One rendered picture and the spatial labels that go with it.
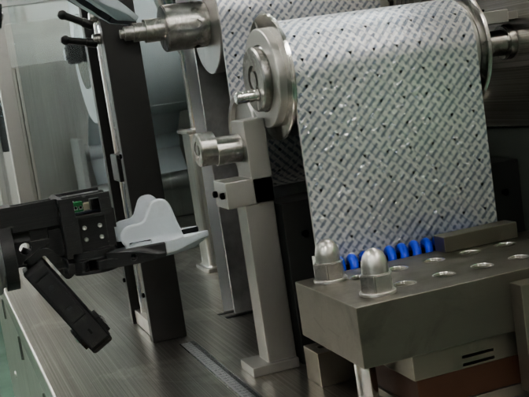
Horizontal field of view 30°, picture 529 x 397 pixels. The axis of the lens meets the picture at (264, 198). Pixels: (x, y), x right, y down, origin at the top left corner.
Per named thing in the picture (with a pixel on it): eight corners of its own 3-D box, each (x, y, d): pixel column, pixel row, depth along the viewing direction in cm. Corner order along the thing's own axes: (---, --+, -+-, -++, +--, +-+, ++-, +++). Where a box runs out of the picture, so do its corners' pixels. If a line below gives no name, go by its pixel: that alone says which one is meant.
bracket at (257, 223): (238, 369, 123) (200, 125, 119) (286, 358, 125) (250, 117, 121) (250, 380, 118) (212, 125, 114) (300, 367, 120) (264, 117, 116)
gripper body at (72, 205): (116, 190, 100) (-6, 212, 96) (130, 272, 101) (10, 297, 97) (103, 185, 107) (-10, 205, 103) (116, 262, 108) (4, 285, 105)
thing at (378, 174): (319, 276, 112) (296, 115, 110) (497, 237, 120) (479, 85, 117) (320, 277, 112) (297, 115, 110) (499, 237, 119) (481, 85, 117)
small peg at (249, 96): (238, 96, 112) (237, 107, 112) (260, 93, 112) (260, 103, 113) (233, 90, 112) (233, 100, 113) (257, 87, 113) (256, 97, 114)
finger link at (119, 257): (165, 243, 100) (79, 258, 99) (168, 258, 100) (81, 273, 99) (162, 237, 105) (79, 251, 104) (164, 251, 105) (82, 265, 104)
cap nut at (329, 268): (308, 280, 106) (302, 240, 106) (339, 274, 107) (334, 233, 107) (321, 286, 103) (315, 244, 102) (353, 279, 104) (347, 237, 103)
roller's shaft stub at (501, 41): (453, 67, 125) (449, 32, 124) (501, 60, 127) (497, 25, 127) (471, 65, 121) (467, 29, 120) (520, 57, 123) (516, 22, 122)
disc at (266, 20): (257, 139, 123) (240, 19, 121) (261, 139, 123) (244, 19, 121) (301, 142, 109) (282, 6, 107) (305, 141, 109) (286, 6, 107)
